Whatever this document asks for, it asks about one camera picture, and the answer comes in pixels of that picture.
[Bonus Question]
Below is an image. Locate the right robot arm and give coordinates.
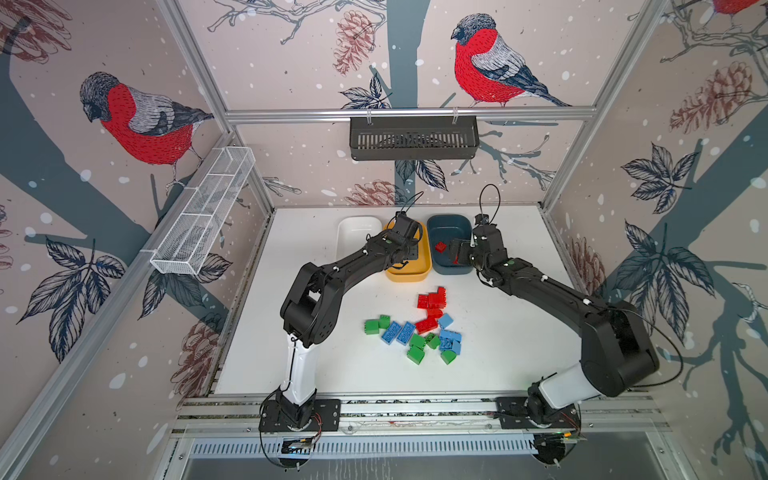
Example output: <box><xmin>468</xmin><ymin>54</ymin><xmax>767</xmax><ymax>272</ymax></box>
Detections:
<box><xmin>448</xmin><ymin>213</ymin><xmax>660</xmax><ymax>426</ymax></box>

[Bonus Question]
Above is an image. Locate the white wire mesh basket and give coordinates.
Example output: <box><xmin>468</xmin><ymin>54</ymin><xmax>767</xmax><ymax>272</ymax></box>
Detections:
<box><xmin>150</xmin><ymin>146</ymin><xmax>255</xmax><ymax>275</ymax></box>

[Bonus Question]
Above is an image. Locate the blue lego brick cluster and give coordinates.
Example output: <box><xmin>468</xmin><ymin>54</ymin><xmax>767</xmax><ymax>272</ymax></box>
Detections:
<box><xmin>439</xmin><ymin>329</ymin><xmax>462</xmax><ymax>355</ymax></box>

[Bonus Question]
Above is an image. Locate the aluminium front rail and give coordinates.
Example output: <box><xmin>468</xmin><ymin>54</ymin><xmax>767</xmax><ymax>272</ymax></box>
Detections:
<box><xmin>169</xmin><ymin>392</ymin><xmax>672</xmax><ymax>438</ymax></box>

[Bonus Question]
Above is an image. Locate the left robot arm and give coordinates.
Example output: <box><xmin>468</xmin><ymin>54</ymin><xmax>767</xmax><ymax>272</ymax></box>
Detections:
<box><xmin>275</xmin><ymin>210</ymin><xmax>424</xmax><ymax>429</ymax></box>

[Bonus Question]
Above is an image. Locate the light blue small lego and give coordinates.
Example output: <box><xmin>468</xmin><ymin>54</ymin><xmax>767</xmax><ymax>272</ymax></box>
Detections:
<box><xmin>437</xmin><ymin>313</ymin><xmax>454</xmax><ymax>329</ymax></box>

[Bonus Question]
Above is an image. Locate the blue long lego brick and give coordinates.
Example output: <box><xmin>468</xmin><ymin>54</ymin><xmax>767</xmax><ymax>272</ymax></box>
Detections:
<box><xmin>381</xmin><ymin>321</ymin><xmax>402</xmax><ymax>345</ymax></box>
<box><xmin>396</xmin><ymin>322</ymin><xmax>415</xmax><ymax>345</ymax></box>

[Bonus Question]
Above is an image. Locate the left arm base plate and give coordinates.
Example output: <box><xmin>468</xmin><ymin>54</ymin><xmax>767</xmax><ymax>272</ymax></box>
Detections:
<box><xmin>259</xmin><ymin>397</ymin><xmax>341</xmax><ymax>433</ymax></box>

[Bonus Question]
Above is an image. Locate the white plastic bin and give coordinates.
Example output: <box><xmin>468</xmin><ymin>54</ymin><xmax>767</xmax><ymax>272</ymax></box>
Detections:
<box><xmin>336</xmin><ymin>216</ymin><xmax>382</xmax><ymax>261</ymax></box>

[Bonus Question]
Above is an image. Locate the green small lego brick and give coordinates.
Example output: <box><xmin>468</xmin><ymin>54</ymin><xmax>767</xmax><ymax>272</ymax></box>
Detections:
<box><xmin>378</xmin><ymin>315</ymin><xmax>391</xmax><ymax>330</ymax></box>

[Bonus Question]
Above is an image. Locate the dark teal plastic bin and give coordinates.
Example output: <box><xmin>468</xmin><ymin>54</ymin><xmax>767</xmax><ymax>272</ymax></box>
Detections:
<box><xmin>427</xmin><ymin>214</ymin><xmax>472</xmax><ymax>275</ymax></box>

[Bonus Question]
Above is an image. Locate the red lego brick low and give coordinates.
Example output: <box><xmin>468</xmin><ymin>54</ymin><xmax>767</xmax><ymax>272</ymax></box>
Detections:
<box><xmin>415</xmin><ymin>309</ymin><xmax>443</xmax><ymax>335</ymax></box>

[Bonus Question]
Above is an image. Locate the yellow plastic bin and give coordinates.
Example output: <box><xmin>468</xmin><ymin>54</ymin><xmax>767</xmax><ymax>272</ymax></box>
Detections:
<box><xmin>385</xmin><ymin>222</ymin><xmax>432</xmax><ymax>283</ymax></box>

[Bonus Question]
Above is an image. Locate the red long lego brick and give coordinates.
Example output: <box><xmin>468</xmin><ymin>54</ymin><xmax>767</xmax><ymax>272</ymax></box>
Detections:
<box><xmin>417</xmin><ymin>287</ymin><xmax>447</xmax><ymax>310</ymax></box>

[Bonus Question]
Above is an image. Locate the black wire shelf basket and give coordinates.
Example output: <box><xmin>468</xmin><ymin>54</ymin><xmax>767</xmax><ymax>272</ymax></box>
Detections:
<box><xmin>349</xmin><ymin>116</ymin><xmax>480</xmax><ymax>161</ymax></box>

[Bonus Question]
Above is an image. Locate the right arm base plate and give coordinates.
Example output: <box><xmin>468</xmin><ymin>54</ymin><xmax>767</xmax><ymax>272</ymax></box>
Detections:
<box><xmin>494</xmin><ymin>396</ymin><xmax>581</xmax><ymax>430</ymax></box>

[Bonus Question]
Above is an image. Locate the green lego brick front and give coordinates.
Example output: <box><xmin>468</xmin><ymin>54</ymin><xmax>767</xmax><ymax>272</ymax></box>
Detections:
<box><xmin>407</xmin><ymin>346</ymin><xmax>425</xmax><ymax>365</ymax></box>

